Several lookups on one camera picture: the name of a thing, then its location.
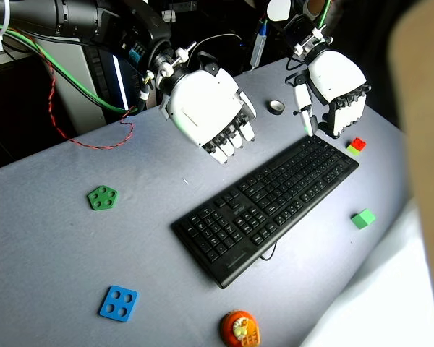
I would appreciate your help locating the beige panel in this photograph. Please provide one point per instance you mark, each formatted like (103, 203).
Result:
(430, 144)

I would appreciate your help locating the white zip tie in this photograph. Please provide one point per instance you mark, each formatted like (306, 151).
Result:
(5, 14)

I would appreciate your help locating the person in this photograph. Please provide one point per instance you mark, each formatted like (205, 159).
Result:
(316, 5)

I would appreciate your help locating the silver blue connector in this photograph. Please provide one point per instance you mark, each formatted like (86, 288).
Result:
(258, 47)

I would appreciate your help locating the black tape roll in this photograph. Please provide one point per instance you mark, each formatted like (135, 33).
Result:
(276, 112)

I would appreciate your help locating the black computer keyboard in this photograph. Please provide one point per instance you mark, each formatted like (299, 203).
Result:
(267, 206)

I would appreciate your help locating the green cube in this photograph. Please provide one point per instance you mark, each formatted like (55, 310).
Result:
(363, 218)

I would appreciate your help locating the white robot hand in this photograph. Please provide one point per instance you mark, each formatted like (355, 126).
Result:
(202, 105)
(336, 76)

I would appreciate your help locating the green pentagon block with holes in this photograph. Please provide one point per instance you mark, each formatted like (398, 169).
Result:
(103, 198)

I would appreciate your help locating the red toy brick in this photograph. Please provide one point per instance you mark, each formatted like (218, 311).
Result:
(358, 144)

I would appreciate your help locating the blue square block with holes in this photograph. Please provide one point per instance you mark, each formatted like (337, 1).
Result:
(118, 303)

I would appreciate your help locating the orange toy cake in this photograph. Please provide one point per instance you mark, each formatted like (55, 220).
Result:
(231, 325)

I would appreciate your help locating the white cloth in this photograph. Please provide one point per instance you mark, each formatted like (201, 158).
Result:
(383, 307)

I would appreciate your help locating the black power strip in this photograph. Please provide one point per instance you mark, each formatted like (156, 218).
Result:
(182, 6)

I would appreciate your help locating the white plug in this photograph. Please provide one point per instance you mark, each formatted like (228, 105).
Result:
(169, 15)

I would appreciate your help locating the lime green toy brick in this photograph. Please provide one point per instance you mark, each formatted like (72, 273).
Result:
(352, 150)

